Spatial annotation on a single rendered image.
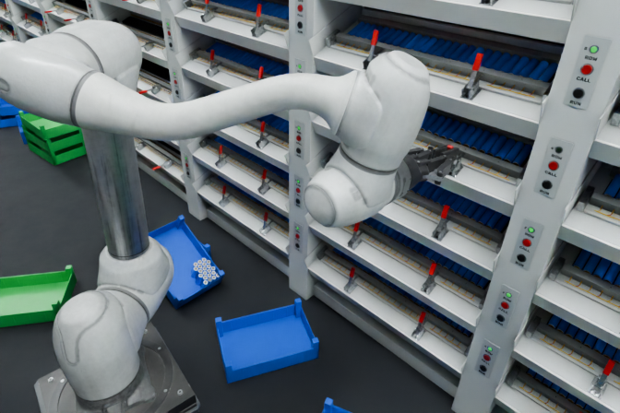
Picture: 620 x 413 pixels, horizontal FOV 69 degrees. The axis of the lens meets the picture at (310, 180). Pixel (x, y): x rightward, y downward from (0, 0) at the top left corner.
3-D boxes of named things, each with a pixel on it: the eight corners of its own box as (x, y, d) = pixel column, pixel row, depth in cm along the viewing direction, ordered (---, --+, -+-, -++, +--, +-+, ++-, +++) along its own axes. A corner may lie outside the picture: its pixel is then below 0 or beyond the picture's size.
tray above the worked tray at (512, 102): (537, 141, 89) (546, 84, 80) (316, 70, 125) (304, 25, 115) (580, 83, 97) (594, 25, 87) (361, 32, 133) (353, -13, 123)
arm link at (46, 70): (68, 73, 68) (115, 50, 80) (-47, 32, 68) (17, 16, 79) (68, 146, 75) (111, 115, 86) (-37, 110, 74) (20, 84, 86)
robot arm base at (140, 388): (77, 451, 99) (69, 436, 96) (71, 374, 116) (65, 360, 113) (161, 412, 106) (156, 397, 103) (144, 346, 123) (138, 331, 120)
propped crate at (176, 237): (220, 282, 177) (225, 273, 171) (175, 310, 164) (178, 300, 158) (179, 224, 185) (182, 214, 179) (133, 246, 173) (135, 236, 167)
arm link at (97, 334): (56, 398, 104) (21, 332, 93) (100, 336, 120) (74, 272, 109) (121, 406, 102) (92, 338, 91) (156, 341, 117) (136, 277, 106)
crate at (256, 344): (227, 383, 139) (225, 367, 135) (216, 334, 155) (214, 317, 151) (318, 358, 148) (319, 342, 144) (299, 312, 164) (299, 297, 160)
